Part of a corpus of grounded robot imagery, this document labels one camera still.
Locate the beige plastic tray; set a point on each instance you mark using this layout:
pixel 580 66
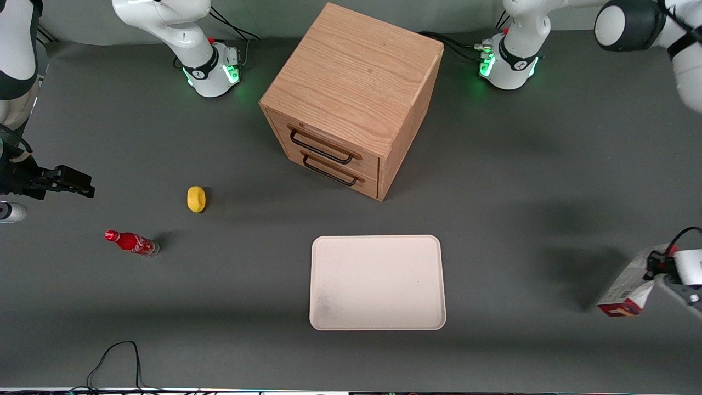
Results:
pixel 377 282

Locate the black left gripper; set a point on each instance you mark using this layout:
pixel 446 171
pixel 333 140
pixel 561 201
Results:
pixel 656 261

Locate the wooden drawer cabinet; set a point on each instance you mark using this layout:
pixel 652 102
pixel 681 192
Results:
pixel 351 71

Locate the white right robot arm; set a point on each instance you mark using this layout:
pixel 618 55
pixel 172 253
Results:
pixel 186 38

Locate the red cookie box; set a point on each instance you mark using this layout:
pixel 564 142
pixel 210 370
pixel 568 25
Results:
pixel 628 288

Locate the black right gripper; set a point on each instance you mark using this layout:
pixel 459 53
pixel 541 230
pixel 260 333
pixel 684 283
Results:
pixel 16 178

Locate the wooden drawer front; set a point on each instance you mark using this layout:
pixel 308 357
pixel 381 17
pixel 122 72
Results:
pixel 370 186
pixel 370 164

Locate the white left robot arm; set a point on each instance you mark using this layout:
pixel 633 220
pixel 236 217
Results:
pixel 515 55

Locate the red cola bottle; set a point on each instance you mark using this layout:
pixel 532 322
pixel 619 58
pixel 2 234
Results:
pixel 131 242

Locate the yellow lemon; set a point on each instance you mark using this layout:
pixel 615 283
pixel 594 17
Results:
pixel 196 198

